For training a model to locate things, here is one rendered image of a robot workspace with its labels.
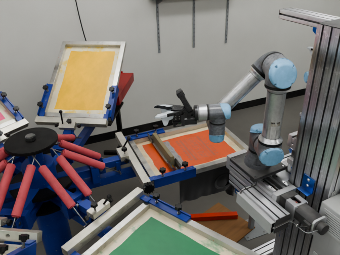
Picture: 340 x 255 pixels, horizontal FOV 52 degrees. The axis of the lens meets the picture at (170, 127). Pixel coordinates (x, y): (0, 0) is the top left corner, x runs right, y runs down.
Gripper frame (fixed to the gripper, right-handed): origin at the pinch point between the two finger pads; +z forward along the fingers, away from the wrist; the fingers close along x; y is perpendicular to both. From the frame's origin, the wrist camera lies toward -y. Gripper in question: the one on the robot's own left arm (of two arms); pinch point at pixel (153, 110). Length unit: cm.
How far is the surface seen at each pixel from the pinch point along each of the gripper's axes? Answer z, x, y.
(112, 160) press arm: 30, 63, 56
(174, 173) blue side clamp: -11, 50, 61
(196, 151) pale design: -30, 82, 62
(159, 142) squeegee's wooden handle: -2, 79, 52
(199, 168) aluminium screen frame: -28, 55, 62
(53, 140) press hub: 61, 43, 30
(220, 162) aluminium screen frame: -44, 61, 61
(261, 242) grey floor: -87, 90, 157
